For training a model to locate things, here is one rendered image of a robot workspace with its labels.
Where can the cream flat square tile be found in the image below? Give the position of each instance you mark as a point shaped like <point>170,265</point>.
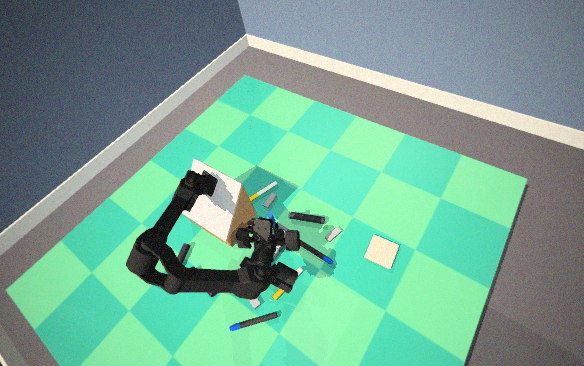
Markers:
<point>381,251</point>

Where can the grey keyboard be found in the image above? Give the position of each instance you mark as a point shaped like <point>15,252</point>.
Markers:
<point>279,248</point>

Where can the white stylus with yellow tip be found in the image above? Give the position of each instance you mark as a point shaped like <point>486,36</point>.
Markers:
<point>263,190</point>
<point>279,292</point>

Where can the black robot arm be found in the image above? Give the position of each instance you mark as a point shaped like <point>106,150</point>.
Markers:
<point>254,277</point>

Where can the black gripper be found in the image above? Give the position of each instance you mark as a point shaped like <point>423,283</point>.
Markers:
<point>291,240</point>

